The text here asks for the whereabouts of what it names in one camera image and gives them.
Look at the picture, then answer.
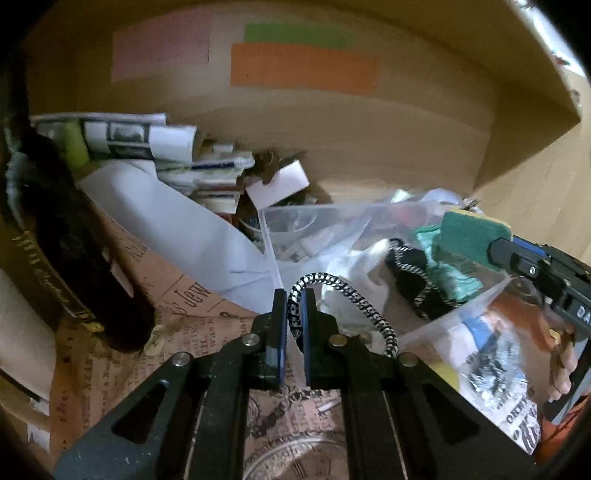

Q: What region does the white cloth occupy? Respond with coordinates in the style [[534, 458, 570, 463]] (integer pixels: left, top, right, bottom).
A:
[[318, 237, 394, 334]]

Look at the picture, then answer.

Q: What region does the clear plastic container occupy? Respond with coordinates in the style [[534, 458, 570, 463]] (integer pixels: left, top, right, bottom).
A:
[[257, 201, 543, 446]]

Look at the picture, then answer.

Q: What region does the black and white braided cord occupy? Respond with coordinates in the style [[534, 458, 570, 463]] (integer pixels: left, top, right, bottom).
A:
[[286, 271, 399, 359]]

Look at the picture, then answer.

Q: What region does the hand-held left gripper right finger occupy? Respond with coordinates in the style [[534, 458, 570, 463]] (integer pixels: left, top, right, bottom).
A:
[[302, 286, 539, 480]]

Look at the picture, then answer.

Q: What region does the green label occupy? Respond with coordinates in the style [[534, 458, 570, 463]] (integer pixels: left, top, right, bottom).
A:
[[244, 22, 350, 51]]

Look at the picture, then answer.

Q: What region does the large cardboard box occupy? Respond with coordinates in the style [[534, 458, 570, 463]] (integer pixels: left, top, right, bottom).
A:
[[25, 0, 583, 206]]

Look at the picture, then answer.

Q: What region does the stack of booklets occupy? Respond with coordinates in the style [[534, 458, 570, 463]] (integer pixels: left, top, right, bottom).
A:
[[156, 142, 256, 215]]

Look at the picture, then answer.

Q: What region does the dark furry cloth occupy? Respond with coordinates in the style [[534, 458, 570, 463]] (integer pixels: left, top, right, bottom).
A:
[[0, 127, 157, 355]]

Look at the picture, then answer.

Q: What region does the person's right hand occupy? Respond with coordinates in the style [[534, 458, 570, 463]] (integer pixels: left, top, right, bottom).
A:
[[546, 323, 579, 403]]

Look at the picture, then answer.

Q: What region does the white paper sheet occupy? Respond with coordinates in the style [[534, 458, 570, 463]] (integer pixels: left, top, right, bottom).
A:
[[75, 158, 283, 318]]

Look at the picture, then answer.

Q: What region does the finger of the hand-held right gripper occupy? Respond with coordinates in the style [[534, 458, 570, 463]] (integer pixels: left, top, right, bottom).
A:
[[488, 235, 561, 296]]

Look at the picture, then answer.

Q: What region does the teal cloth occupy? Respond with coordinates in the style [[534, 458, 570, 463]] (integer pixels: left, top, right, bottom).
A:
[[414, 224, 485, 304]]

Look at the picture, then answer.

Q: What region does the yellow green tube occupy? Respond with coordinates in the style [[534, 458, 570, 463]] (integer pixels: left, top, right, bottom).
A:
[[61, 120, 92, 172]]

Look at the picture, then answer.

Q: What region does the metal chain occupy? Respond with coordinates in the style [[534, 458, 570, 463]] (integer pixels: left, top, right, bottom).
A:
[[256, 387, 326, 432]]

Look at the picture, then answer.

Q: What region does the green and yellow sponge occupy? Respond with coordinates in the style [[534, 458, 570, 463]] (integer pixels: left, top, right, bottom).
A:
[[438, 209, 513, 272]]

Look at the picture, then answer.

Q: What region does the black pouch with braided cord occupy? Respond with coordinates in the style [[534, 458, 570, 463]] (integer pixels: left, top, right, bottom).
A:
[[385, 237, 459, 322]]

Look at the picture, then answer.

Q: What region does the newspaper print mat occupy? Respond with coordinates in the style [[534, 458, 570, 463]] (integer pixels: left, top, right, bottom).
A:
[[46, 210, 352, 480]]

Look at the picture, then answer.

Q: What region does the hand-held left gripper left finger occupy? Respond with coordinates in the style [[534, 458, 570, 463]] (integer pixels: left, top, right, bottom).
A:
[[53, 288, 288, 480]]

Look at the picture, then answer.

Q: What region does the small white box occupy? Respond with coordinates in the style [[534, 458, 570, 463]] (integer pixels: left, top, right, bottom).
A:
[[244, 158, 311, 209]]

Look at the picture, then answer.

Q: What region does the rolled newspaper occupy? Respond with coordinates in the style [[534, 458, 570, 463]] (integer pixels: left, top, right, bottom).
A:
[[29, 111, 200, 163]]

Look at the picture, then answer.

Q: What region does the pink label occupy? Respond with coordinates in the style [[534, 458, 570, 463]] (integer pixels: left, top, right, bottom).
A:
[[111, 10, 211, 85]]

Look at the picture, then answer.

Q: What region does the printed plastic bag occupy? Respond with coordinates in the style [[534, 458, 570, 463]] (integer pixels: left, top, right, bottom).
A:
[[441, 286, 543, 457]]

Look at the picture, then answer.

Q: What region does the orange label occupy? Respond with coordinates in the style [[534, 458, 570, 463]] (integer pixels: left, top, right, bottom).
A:
[[230, 43, 380, 97]]

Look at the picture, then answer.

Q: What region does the beige box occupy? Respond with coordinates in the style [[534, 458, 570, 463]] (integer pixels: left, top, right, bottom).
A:
[[0, 267, 57, 403]]

